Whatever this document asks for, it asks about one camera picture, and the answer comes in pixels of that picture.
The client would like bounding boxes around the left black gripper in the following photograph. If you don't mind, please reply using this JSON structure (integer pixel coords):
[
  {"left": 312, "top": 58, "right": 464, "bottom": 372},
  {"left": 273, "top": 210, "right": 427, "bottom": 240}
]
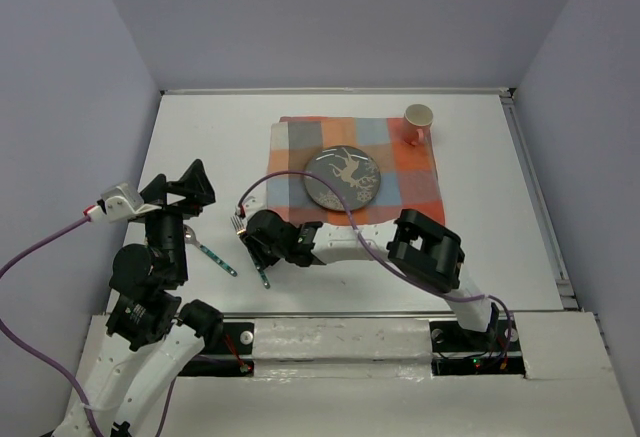
[{"left": 139, "top": 156, "right": 217, "bottom": 281}]

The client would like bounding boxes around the fork with teal handle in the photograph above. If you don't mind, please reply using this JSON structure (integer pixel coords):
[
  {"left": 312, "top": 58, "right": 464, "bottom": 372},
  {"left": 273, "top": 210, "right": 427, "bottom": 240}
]
[{"left": 231, "top": 214, "right": 271, "bottom": 289}]

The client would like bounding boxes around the dark round deer plate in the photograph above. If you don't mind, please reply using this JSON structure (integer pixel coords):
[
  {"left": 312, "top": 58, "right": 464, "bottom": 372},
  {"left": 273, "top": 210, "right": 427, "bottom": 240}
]
[{"left": 303, "top": 145, "right": 381, "bottom": 212}]

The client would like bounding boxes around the orange grey checkered cloth napkin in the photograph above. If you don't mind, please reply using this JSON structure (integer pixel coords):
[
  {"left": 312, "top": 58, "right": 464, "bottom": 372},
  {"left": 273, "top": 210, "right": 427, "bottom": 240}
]
[{"left": 266, "top": 116, "right": 445, "bottom": 225}]

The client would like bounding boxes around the red white paper cup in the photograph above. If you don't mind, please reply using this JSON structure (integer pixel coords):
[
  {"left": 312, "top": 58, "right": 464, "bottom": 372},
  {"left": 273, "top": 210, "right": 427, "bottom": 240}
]
[{"left": 401, "top": 104, "right": 434, "bottom": 146}]

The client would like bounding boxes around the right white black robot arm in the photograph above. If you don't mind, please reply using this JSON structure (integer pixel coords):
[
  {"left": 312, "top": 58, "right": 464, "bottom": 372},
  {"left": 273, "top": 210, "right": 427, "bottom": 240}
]
[{"left": 239, "top": 209, "right": 499, "bottom": 349}]

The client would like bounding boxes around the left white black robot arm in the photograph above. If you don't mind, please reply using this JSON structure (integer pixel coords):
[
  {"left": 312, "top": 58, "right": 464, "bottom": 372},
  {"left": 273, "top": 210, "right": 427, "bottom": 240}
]
[{"left": 53, "top": 159, "right": 223, "bottom": 436}]

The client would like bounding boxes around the white front cover panel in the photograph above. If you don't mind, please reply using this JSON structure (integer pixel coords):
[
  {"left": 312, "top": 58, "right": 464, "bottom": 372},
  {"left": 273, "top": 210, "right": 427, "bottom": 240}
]
[{"left": 57, "top": 310, "right": 629, "bottom": 437}]

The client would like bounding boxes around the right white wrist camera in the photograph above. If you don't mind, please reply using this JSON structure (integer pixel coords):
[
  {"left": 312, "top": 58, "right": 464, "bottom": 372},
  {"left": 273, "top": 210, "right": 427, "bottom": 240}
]
[{"left": 236, "top": 194, "right": 267, "bottom": 220}]

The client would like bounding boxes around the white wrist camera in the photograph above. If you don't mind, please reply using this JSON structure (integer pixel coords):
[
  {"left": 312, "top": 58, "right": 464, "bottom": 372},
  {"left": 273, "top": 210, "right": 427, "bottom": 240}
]
[
  {"left": 236, "top": 194, "right": 267, "bottom": 220},
  {"left": 83, "top": 182, "right": 159, "bottom": 223}
]

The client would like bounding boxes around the spoon with teal handle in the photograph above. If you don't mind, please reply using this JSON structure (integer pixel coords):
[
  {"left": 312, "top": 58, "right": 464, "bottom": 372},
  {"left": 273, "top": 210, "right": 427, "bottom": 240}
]
[{"left": 183, "top": 225, "right": 238, "bottom": 277}]

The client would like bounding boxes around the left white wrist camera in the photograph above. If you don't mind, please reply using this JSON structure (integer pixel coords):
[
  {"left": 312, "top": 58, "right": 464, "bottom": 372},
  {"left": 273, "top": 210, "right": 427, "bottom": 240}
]
[{"left": 83, "top": 182, "right": 159, "bottom": 223}]

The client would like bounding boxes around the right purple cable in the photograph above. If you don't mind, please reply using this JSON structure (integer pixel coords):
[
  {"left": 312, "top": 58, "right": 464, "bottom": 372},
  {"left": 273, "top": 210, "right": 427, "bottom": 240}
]
[{"left": 238, "top": 171, "right": 516, "bottom": 363}]

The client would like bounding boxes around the purple cable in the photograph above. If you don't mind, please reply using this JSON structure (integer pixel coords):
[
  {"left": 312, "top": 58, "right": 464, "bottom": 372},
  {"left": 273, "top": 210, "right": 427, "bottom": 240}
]
[
  {"left": 0, "top": 211, "right": 176, "bottom": 436},
  {"left": 238, "top": 171, "right": 516, "bottom": 363}
]

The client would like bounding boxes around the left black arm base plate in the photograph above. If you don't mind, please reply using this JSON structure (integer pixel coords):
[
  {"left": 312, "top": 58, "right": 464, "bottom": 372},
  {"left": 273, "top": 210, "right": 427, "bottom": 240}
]
[{"left": 179, "top": 321, "right": 255, "bottom": 378}]

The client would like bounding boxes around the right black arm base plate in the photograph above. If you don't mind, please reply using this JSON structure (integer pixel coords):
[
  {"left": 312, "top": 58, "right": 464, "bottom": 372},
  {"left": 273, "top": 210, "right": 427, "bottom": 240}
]
[{"left": 430, "top": 320, "right": 526, "bottom": 377}]

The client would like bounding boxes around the aluminium table edge rail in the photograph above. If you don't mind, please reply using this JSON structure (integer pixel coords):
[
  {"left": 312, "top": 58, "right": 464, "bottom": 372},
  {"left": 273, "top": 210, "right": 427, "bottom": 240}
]
[{"left": 161, "top": 87, "right": 512, "bottom": 97}]

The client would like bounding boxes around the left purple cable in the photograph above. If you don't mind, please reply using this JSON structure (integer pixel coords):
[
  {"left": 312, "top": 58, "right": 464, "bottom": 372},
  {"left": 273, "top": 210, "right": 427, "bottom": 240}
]
[{"left": 0, "top": 211, "right": 176, "bottom": 436}]

